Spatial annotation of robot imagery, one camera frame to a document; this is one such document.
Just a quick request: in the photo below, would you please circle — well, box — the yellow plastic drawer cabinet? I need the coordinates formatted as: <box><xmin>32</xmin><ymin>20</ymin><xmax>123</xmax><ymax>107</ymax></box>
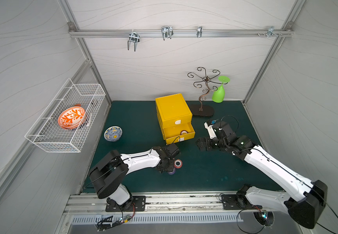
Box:
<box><xmin>155</xmin><ymin>94</ymin><xmax>195</xmax><ymax>145</ymax></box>

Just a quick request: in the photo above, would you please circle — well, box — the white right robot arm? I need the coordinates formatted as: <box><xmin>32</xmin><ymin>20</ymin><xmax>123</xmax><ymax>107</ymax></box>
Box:
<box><xmin>196</xmin><ymin>136</ymin><xmax>328</xmax><ymax>229</ymax></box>

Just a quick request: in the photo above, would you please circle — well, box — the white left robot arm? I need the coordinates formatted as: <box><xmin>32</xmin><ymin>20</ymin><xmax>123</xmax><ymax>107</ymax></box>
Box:
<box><xmin>88</xmin><ymin>143</ymin><xmax>180</xmax><ymax>208</ymax></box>

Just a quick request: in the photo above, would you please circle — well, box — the bronze scroll metal stand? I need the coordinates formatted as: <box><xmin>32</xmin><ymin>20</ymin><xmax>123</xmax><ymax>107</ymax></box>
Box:
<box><xmin>187</xmin><ymin>67</ymin><xmax>221</xmax><ymax>117</ymax></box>

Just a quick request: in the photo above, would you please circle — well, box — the green plastic wine glass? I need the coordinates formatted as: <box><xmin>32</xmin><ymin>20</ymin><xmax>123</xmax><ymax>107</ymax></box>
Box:
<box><xmin>212</xmin><ymin>76</ymin><xmax>230</xmax><ymax>103</ymax></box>

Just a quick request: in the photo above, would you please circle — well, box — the blue yellow patterned plate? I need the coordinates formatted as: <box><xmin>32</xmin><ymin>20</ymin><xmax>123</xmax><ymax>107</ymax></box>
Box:
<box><xmin>103</xmin><ymin>126</ymin><xmax>123</xmax><ymax>142</ymax></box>

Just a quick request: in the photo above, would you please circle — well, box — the orange white patterned bowl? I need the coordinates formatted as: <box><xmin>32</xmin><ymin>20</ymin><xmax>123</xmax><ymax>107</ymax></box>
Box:
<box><xmin>58</xmin><ymin>106</ymin><xmax>86</xmax><ymax>130</ymax></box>

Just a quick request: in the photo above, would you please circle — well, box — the metal single hook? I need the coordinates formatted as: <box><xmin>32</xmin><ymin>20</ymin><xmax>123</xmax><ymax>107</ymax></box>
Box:
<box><xmin>196</xmin><ymin>26</ymin><xmax>203</xmax><ymax>38</ymax></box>

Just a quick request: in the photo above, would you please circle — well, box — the metal double hook left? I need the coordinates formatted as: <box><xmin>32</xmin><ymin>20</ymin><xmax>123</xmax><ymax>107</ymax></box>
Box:
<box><xmin>128</xmin><ymin>32</ymin><xmax>140</xmax><ymax>52</ymax></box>

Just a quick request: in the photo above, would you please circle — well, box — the metal double hook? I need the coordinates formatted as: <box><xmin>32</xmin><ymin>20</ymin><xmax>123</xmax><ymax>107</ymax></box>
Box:
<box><xmin>161</xmin><ymin>26</ymin><xmax>174</xmax><ymax>41</ymax></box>
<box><xmin>128</xmin><ymin>32</ymin><xmax>140</xmax><ymax>52</ymax></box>

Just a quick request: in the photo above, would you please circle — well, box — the metal hook right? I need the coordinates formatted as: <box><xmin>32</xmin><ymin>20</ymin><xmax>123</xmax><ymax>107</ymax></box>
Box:
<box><xmin>257</xmin><ymin>26</ymin><xmax>283</xmax><ymax>38</ymax></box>

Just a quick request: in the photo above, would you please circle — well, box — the metal double hook middle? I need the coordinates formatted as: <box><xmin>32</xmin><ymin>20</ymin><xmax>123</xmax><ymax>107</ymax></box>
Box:
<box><xmin>161</xmin><ymin>26</ymin><xmax>174</xmax><ymax>41</ymax></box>

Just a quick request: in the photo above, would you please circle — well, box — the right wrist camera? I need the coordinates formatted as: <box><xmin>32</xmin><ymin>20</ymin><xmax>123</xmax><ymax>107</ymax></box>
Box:
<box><xmin>204</xmin><ymin>120</ymin><xmax>237</xmax><ymax>140</ymax></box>

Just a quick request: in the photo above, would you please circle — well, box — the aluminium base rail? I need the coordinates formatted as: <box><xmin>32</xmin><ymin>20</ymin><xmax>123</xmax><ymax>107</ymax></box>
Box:
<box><xmin>63</xmin><ymin>191</ymin><xmax>304</xmax><ymax>215</ymax></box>

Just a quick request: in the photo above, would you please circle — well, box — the white wire basket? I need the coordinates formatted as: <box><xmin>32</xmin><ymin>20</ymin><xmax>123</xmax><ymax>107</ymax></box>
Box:
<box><xmin>25</xmin><ymin>79</ymin><xmax>105</xmax><ymax>153</ymax></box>

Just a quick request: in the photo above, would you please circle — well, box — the aluminium top rail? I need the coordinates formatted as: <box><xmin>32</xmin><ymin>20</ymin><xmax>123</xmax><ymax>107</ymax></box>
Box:
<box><xmin>69</xmin><ymin>28</ymin><xmax>294</xmax><ymax>39</ymax></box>

